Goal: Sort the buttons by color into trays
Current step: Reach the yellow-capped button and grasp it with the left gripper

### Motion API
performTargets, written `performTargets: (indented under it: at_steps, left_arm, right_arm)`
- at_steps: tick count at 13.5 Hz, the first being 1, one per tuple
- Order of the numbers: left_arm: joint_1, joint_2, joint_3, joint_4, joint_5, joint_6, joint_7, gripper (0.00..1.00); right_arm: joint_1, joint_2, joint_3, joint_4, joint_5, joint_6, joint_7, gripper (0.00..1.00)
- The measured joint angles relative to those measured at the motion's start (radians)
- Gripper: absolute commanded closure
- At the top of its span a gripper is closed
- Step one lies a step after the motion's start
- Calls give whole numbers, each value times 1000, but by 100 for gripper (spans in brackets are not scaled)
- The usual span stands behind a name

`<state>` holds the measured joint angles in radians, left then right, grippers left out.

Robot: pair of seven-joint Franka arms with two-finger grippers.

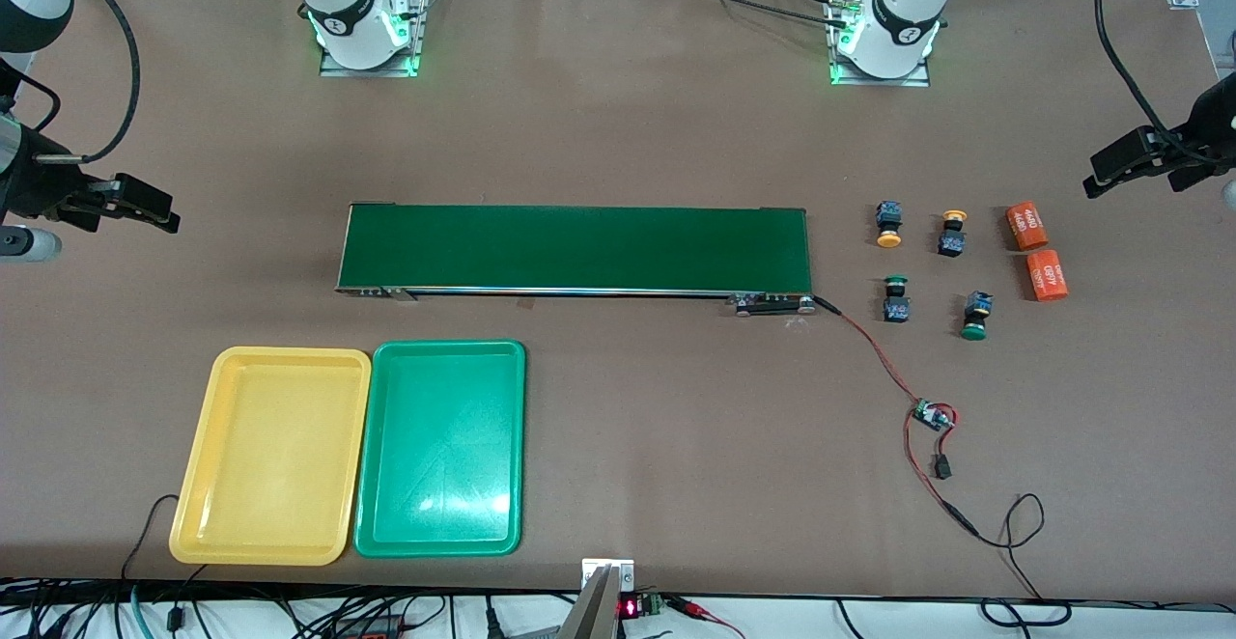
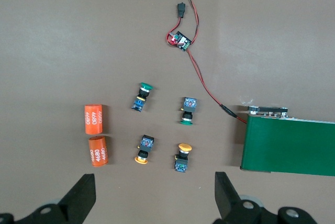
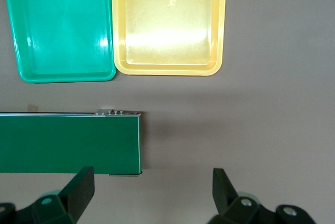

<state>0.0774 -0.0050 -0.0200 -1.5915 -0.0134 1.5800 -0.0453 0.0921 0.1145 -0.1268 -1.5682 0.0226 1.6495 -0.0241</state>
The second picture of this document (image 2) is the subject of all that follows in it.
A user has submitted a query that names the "orange cylinder marked 4680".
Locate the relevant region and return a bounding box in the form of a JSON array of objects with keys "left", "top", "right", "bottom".
[
  {"left": 87, "top": 136, "right": 109, "bottom": 168},
  {"left": 84, "top": 104, "right": 104, "bottom": 135}
]

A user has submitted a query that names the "small black circuit board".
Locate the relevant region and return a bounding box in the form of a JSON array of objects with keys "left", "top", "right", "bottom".
[{"left": 171, "top": 31, "right": 192, "bottom": 52}]

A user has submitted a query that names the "red black conveyor wire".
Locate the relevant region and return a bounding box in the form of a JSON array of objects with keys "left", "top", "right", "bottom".
[{"left": 186, "top": 48, "right": 248, "bottom": 125}]

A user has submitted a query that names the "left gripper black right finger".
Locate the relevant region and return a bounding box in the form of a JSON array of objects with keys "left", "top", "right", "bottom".
[{"left": 213, "top": 172, "right": 319, "bottom": 224}]

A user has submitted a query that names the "yellow mushroom pushbutton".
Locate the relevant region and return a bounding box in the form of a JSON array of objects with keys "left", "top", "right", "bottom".
[
  {"left": 134, "top": 134, "right": 155, "bottom": 165},
  {"left": 173, "top": 143, "right": 193, "bottom": 174}
]

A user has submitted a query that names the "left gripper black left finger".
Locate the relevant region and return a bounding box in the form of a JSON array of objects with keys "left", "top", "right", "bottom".
[{"left": 0, "top": 173, "right": 96, "bottom": 224}]

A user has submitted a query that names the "green pushbutton blue block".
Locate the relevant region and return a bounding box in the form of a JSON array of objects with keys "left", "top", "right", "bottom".
[{"left": 131, "top": 82, "right": 154, "bottom": 113}]

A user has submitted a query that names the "green pushbutton dark block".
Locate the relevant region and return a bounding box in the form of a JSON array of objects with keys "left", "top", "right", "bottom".
[{"left": 180, "top": 96, "right": 198, "bottom": 126}]

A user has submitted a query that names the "green conveyor belt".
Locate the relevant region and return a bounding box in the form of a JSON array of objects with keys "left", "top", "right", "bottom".
[{"left": 240, "top": 105, "right": 335, "bottom": 177}]

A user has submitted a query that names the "black inline switch red lead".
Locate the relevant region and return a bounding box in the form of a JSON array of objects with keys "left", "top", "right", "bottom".
[{"left": 165, "top": 2, "right": 187, "bottom": 47}]

